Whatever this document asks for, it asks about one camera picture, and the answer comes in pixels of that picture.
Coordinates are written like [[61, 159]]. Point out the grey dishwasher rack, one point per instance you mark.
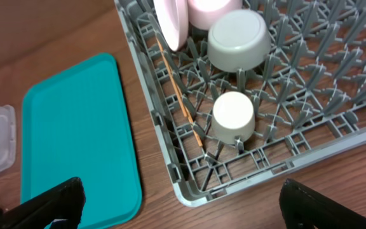
[[309, 95]]

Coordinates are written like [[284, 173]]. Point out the white grey bowl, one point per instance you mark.
[[238, 40]]

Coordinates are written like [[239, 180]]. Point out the white cup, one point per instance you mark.
[[233, 116]]

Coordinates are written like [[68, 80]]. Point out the large pink plate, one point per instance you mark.
[[173, 20]]

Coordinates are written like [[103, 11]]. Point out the small pink saucer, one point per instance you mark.
[[203, 13]]

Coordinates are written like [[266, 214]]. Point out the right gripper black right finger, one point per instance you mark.
[[305, 208]]

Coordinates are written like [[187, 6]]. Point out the wooden chopstick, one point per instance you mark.
[[184, 110]]

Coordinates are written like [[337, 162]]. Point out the teal plastic tray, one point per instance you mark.
[[75, 124]]

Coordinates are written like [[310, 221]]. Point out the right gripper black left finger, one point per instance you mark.
[[59, 207]]

